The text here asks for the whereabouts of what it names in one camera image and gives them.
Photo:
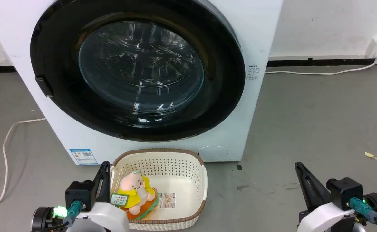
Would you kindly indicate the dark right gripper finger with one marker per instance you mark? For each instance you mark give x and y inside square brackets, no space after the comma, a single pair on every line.
[306,190]
[319,190]

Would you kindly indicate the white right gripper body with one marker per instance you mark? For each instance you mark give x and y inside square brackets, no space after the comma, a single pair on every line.
[327,217]

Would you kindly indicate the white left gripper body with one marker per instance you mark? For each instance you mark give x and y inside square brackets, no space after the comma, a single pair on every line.
[108,217]

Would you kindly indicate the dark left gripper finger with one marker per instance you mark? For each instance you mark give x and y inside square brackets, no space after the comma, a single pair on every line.
[99,187]
[106,190]

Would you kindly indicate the white front-load washing machine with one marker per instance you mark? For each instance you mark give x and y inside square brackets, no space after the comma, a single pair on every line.
[256,129]

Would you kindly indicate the round black glass washer door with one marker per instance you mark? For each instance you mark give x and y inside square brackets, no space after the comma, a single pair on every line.
[62,96]

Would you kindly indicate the green white paper tag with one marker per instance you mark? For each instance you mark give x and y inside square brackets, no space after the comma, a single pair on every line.
[119,199]

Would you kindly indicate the pink yellow plush doll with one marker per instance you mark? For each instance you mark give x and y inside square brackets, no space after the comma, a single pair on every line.
[135,190]

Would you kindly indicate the blue energy label sticker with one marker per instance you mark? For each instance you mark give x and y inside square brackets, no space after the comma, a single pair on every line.
[83,157]

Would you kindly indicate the white product label sticker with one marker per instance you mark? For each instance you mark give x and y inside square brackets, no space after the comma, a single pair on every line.
[167,200]

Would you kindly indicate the yellow paper scrap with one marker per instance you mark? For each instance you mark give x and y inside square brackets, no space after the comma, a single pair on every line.
[370,155]

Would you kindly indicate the cream perforated laundry basket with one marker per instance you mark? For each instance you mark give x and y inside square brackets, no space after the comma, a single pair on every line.
[188,180]

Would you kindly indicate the round white filter cover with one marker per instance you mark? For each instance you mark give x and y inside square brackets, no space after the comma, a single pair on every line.
[212,153]

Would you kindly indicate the small text warning sticker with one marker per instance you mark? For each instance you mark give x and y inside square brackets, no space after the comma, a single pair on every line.
[254,74]

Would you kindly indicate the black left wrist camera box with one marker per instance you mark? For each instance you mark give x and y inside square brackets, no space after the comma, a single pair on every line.
[79,193]

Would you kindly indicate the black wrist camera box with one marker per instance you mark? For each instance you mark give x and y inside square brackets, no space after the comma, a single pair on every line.
[79,193]
[344,191]

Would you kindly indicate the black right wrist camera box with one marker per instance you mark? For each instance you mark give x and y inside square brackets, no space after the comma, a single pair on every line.
[344,191]

